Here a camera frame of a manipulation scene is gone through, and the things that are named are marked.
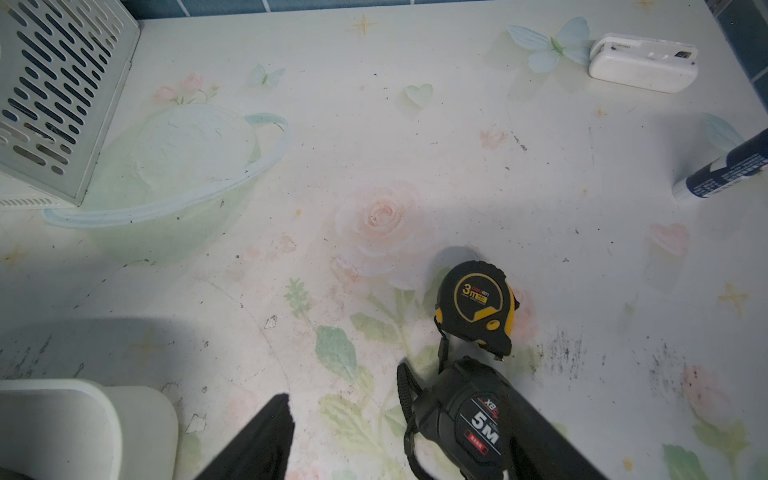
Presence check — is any white rectangular plastic case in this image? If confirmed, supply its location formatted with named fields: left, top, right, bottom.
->
left=588, top=33, right=699, bottom=94

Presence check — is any cream desktop file organizer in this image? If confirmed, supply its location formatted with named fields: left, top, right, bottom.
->
left=1, top=0, right=140, bottom=210

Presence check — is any blue glue stick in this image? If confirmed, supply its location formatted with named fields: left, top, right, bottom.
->
left=672, top=128, right=767, bottom=202

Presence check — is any black 3m tape measure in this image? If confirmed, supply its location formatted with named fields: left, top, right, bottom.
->
left=434, top=260, right=519, bottom=359

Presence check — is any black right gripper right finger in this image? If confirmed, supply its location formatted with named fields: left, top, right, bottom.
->
left=506, top=388, right=606, bottom=479

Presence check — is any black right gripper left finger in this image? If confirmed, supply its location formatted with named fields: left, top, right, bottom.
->
left=196, top=393, right=295, bottom=480

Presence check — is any white plastic storage box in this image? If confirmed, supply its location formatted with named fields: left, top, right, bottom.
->
left=1, top=379, right=179, bottom=479

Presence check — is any black 5M tape measure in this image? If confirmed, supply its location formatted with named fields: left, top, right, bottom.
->
left=397, top=357, right=509, bottom=479

